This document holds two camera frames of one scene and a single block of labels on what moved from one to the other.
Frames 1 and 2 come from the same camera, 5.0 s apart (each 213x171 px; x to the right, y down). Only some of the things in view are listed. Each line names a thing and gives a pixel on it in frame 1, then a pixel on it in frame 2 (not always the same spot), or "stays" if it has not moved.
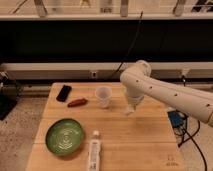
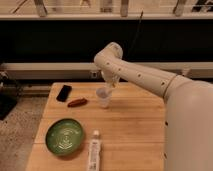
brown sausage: (75, 103) stays
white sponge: (129, 109) -> (107, 90)
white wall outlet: (94, 74) stays
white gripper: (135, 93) -> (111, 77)
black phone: (64, 93) stays
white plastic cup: (104, 95) stays
